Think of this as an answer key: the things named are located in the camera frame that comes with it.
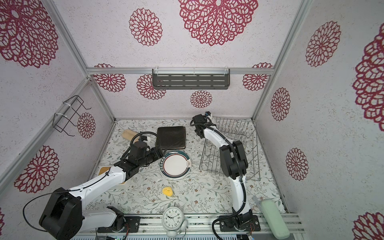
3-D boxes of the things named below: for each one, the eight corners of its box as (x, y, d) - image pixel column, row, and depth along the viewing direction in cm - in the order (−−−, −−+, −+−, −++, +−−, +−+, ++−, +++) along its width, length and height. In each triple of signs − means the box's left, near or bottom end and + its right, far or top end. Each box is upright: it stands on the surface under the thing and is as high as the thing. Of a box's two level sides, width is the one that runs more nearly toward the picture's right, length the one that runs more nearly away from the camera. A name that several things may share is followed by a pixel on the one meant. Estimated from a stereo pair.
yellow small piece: (163, 196, 85) (162, 194, 82) (163, 188, 87) (163, 186, 85) (172, 196, 85) (172, 194, 82) (173, 188, 87) (172, 186, 85)
